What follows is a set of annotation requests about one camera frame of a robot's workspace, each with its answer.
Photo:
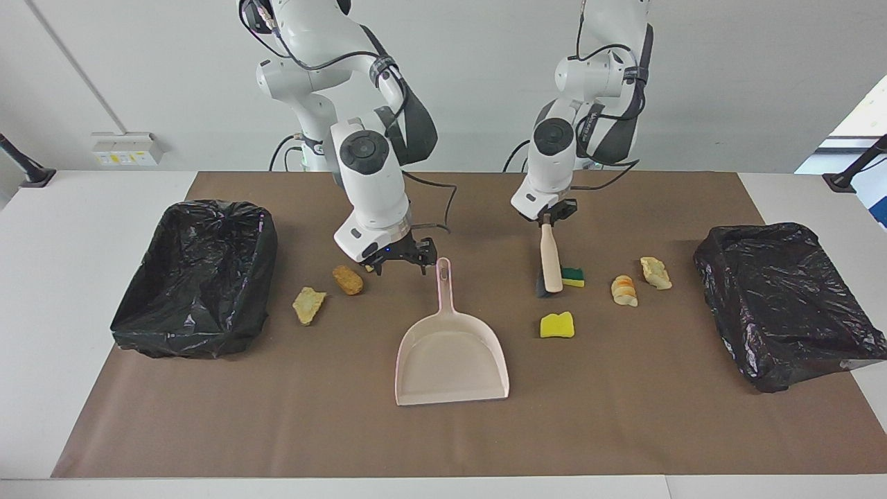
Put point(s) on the pale yellow sponge chunk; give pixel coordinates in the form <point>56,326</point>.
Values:
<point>308,305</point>

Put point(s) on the bin lined with black bag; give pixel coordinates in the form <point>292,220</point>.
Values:
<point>783,305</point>
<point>201,277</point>

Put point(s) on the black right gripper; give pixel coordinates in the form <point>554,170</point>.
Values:
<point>402,249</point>

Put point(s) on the orange striped croissant piece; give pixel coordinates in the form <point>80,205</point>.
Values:
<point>624,290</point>

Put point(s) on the brown paper table mat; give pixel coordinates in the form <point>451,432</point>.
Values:
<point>443,443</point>

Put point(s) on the beige hand brush black bristles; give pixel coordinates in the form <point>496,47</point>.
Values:
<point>551,263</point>

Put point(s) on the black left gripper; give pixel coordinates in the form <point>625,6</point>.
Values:
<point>558,210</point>

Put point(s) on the brown oval bread nugget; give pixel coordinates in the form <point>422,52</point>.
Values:
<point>347,279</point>

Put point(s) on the pale pink plastic dustpan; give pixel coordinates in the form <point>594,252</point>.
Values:
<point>450,360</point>

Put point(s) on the yellow sponge with green pad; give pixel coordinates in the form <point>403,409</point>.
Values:
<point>574,278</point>

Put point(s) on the large yellow sponge piece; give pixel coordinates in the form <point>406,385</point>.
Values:
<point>557,324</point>

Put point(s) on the white wall socket box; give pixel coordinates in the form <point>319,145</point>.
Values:
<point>125,147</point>

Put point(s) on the pale cream bread chunk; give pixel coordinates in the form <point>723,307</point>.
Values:
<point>655,272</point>

